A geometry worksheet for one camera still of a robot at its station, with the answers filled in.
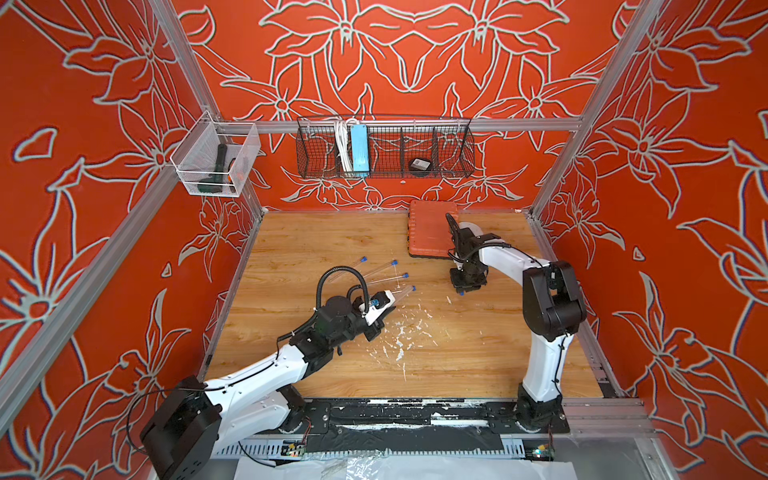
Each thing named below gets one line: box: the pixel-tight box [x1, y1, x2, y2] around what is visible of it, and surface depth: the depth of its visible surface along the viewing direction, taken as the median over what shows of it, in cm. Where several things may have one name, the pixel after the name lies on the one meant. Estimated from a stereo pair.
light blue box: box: [351, 124, 370, 177], surface depth 92 cm
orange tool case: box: [408, 200, 459, 258], surface depth 109 cm
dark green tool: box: [197, 143, 228, 193], surface depth 83 cm
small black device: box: [410, 158, 431, 171], surface depth 97 cm
